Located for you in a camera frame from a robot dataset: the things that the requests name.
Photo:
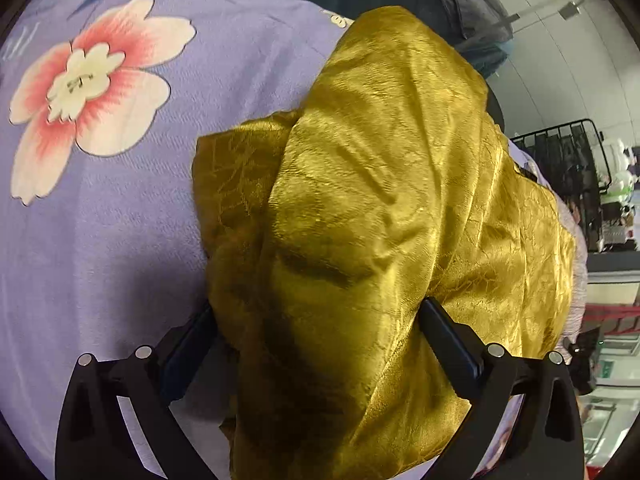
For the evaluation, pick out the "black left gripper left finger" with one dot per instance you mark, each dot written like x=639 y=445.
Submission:
x=182 y=351

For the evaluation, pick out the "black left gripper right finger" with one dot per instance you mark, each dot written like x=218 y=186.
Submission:
x=456 y=346

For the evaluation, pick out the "purple floral bed sheet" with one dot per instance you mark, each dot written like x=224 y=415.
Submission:
x=102 y=106

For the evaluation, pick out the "pink grey white quilt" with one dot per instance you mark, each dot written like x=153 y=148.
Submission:
x=578 y=299

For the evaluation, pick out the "black wire rack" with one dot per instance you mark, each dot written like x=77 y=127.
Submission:
x=571 y=157

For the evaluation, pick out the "gold satin jacket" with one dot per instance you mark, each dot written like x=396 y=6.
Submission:
x=325 y=227

